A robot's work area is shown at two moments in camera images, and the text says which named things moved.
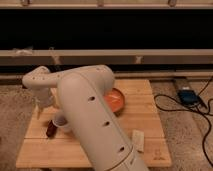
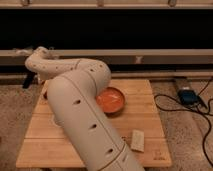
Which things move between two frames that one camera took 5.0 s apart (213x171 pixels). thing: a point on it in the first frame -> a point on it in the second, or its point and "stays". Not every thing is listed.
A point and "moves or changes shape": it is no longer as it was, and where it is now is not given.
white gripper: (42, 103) -> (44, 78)
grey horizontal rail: (106, 56) stays
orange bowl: (115, 101) stays
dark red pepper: (51, 130) moves or changes shape
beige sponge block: (138, 140) stays
